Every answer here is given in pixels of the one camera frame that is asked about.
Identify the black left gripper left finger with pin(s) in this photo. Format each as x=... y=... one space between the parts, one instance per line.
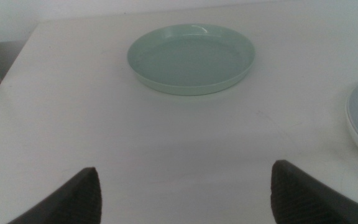
x=79 y=202

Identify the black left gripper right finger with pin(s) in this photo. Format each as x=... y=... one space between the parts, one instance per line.
x=297 y=199

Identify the pale green shallow bowl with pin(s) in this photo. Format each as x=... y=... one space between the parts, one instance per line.
x=191 y=59

